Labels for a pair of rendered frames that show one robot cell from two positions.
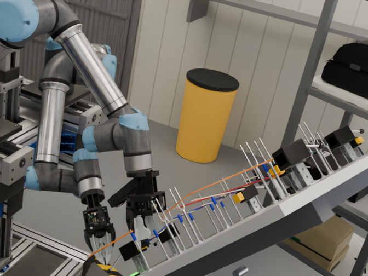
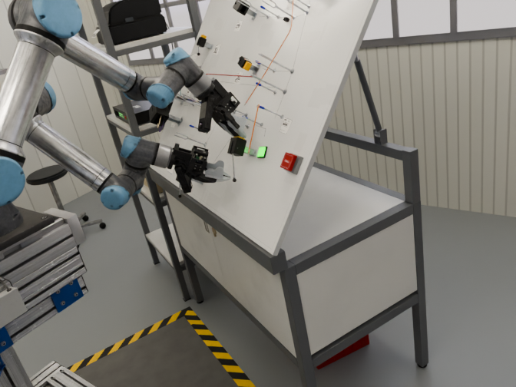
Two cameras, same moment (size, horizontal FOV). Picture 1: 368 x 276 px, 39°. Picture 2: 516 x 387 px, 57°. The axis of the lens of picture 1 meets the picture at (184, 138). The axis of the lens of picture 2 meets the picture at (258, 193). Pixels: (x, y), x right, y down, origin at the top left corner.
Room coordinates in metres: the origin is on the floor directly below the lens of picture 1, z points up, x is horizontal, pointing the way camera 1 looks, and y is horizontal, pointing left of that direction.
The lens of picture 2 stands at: (0.43, 1.45, 1.63)
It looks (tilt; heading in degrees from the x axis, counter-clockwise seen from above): 24 degrees down; 296
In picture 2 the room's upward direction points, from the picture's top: 12 degrees counter-clockwise
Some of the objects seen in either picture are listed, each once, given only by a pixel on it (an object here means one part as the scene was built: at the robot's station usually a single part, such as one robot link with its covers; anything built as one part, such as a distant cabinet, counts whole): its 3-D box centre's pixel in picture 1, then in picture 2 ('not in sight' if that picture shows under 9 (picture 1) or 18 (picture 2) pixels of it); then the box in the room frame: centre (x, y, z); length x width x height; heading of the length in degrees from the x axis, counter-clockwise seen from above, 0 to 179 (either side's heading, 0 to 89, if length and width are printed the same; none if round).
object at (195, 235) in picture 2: not in sight; (193, 230); (1.62, -0.22, 0.60); 0.55 x 0.02 x 0.39; 142
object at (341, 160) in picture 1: (339, 167); (150, 107); (2.01, -0.68, 1.09); 0.35 x 0.33 x 0.07; 142
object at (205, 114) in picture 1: (204, 116); not in sight; (4.05, -0.13, 0.35); 0.44 x 0.44 x 0.70
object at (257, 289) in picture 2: not in sight; (249, 279); (1.19, 0.12, 0.60); 0.55 x 0.03 x 0.39; 142
